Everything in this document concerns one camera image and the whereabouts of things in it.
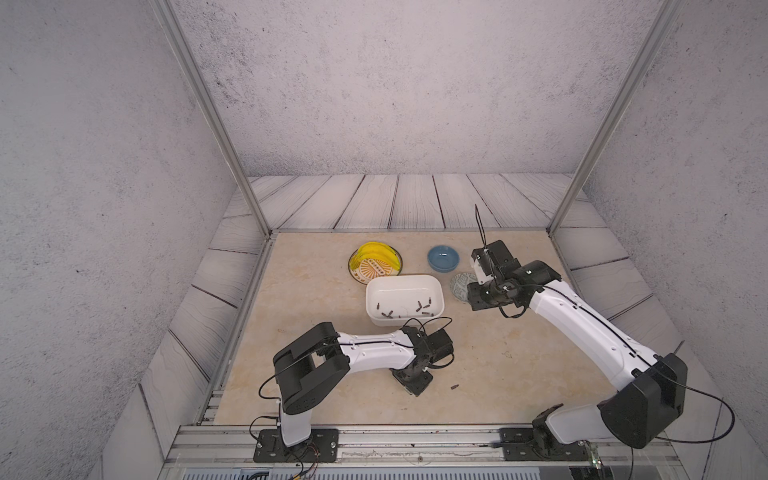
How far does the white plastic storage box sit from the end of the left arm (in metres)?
0.23

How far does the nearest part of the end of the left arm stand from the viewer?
62 centimetres

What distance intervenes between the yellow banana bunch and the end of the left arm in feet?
1.34

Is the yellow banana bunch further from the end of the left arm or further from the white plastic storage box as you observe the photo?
the end of the left arm

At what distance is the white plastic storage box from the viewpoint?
98cm

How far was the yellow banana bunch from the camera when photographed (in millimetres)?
1077

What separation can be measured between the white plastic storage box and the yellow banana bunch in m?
0.07
